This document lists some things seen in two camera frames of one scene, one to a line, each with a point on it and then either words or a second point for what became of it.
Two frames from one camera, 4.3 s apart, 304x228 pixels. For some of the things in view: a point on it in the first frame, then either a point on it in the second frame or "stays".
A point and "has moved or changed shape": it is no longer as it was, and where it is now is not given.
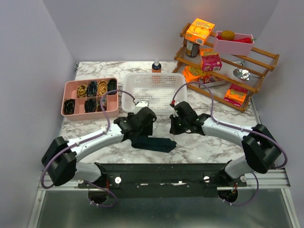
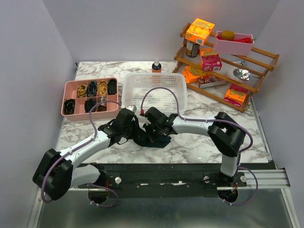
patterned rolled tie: [104, 99] stays
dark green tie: [159, 143] has moved or changed shape
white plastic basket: [162, 90] stays
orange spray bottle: [156, 66] stays
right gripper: [173, 129] → [147, 128]
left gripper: [148, 131] stays
